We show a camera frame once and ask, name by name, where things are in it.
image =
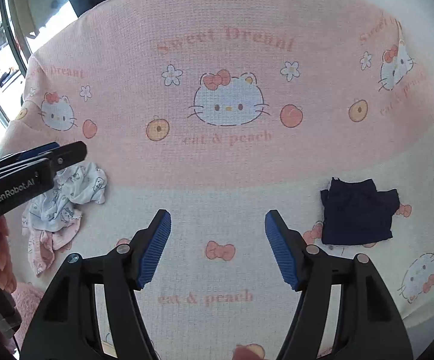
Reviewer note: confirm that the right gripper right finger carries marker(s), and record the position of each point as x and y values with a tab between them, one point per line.
369	325

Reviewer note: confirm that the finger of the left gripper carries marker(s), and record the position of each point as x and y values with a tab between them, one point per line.
67	155
35	151

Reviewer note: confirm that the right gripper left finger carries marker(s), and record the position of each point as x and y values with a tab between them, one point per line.
65	326

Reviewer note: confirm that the navy striped shorts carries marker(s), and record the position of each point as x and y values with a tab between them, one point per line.
357	213

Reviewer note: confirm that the person left hand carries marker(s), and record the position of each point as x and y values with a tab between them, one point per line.
7	278

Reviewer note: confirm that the person right hand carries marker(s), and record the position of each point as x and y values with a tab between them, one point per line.
249	352

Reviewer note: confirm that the white blue cartoon pajama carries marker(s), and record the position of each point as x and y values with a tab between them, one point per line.
56	209

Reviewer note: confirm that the pink fluffy left sleeve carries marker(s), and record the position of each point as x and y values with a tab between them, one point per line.
18	303

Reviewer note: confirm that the pink cartoon pajama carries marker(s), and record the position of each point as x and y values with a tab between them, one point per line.
42	244

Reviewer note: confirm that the pink Hello Kitty sofa cover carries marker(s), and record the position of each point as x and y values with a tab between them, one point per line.
221	110

